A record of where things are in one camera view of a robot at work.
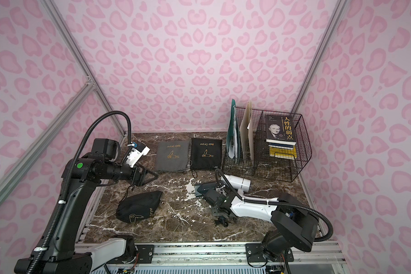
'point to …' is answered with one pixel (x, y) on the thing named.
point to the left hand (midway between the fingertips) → (151, 172)
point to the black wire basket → (269, 167)
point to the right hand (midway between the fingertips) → (218, 209)
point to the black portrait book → (281, 129)
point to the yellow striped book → (283, 150)
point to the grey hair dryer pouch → (173, 155)
